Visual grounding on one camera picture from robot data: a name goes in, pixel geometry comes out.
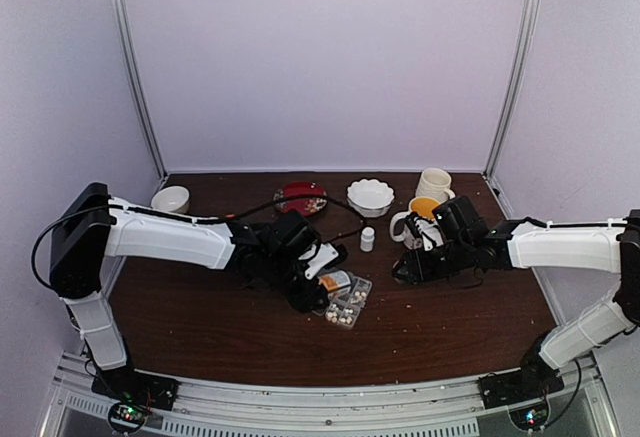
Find white scalloped bowl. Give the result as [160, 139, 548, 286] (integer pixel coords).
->
[346, 179, 395, 218]

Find floral mug yellow inside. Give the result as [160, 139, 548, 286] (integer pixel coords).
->
[389, 197, 443, 251]

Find cream textured mug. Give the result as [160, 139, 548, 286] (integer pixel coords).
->
[415, 168, 456, 203]

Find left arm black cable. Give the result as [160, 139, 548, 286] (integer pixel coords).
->
[29, 195, 366, 293]

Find red floral plate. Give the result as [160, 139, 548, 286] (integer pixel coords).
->
[273, 181, 327, 217]

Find white pills in organizer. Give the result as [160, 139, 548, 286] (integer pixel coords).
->
[324, 290, 367, 329]

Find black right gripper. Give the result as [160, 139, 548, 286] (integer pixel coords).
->
[393, 237, 473, 285]

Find white pill bottle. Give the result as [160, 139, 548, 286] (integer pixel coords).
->
[360, 226, 376, 252]

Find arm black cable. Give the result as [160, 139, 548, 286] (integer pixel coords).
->
[29, 195, 366, 293]
[544, 346, 586, 423]

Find clear plastic pill organizer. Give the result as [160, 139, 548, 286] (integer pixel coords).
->
[313, 277, 373, 329]

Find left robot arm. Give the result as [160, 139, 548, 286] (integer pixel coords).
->
[36, 182, 339, 401]

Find right aluminium frame post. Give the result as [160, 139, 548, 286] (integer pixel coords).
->
[483, 0, 541, 182]

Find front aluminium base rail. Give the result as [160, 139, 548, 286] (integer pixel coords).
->
[35, 353, 623, 436]

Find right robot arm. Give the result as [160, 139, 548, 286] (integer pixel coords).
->
[392, 208, 639, 399]

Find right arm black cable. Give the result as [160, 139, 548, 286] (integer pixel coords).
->
[544, 346, 586, 423]

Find left aluminium frame post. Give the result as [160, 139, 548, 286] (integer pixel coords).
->
[111, 0, 168, 179]

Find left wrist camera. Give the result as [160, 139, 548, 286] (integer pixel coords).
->
[298, 243, 348, 280]

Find aluminium frame post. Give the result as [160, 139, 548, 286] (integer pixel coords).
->
[483, 0, 541, 182]
[111, 0, 168, 179]

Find plain white ceramic bowl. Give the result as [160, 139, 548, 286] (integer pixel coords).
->
[151, 186, 190, 214]

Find amber bottle grey cap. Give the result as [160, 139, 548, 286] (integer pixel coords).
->
[318, 270, 352, 293]

